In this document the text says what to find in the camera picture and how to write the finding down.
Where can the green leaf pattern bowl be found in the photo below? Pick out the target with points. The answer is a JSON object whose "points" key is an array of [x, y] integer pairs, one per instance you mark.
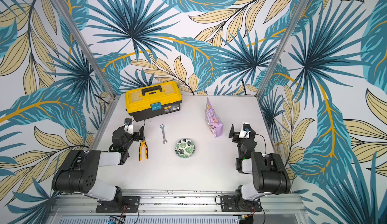
{"points": [[185, 148]]}

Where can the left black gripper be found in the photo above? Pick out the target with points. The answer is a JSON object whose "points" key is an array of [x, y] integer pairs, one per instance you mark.
{"points": [[136, 134]]}

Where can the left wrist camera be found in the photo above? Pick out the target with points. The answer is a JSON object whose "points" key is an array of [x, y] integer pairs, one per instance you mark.
{"points": [[128, 126]]}

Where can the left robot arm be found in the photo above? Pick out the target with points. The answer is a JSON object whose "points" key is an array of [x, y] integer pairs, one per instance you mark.
{"points": [[78, 172]]}

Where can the left aluminium frame post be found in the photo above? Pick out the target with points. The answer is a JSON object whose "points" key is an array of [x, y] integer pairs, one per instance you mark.
{"points": [[73, 28]]}

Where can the right aluminium frame post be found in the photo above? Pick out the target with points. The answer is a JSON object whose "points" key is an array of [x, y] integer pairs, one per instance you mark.
{"points": [[300, 7]]}

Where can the aluminium mounting rail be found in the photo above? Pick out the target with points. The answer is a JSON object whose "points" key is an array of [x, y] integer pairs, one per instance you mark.
{"points": [[181, 207]]}

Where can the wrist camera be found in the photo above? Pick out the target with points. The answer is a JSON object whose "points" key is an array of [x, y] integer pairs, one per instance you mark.
{"points": [[245, 131], [128, 126]]}

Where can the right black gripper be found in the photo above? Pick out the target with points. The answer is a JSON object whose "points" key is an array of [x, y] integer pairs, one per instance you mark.
{"points": [[236, 135]]}

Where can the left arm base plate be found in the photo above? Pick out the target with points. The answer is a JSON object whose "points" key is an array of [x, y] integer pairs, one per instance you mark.
{"points": [[124, 204]]}

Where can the aluminium frame post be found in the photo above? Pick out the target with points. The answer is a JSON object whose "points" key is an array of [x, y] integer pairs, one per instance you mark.
{"points": [[73, 28], [300, 7]]}

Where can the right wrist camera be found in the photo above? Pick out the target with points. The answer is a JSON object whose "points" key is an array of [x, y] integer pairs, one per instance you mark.
{"points": [[245, 131]]}

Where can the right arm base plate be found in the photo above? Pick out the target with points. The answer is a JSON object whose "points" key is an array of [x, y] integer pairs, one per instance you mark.
{"points": [[234, 204]]}

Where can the silver open-end wrench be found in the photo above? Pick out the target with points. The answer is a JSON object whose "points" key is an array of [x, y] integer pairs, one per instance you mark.
{"points": [[163, 134]]}

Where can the purple oats bag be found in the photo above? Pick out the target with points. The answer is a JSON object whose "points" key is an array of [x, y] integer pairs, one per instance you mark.
{"points": [[213, 121]]}

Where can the yellow black toolbox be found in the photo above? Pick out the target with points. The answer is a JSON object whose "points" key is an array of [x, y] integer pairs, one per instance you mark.
{"points": [[148, 102]]}

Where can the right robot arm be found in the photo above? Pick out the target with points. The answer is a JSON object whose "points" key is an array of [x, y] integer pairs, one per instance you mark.
{"points": [[269, 175]]}

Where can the yellow black pliers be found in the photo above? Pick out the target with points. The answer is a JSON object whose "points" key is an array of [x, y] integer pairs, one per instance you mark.
{"points": [[143, 150]]}

